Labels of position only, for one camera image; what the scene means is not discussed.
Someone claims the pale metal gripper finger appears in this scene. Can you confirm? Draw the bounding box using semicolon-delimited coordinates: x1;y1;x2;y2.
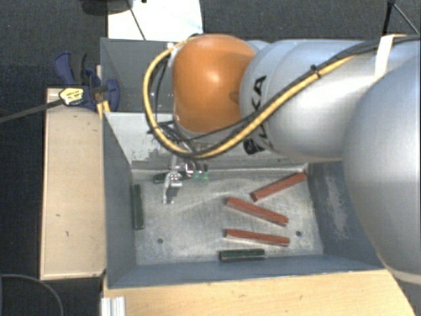
162;172;171;205
168;172;184;205

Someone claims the red-brown flat block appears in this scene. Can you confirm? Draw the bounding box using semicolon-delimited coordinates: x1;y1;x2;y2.
224;196;290;228
250;172;308;203
224;228;291;248

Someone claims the pale wood flat board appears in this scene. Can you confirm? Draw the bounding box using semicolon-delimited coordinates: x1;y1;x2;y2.
39;88;107;281

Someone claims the dark green flat block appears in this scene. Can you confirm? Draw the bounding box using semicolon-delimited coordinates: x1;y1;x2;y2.
218;248;266;263
132;184;145;231

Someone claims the grey metal bin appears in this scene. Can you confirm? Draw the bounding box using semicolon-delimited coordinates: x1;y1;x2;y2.
99;37;386;290

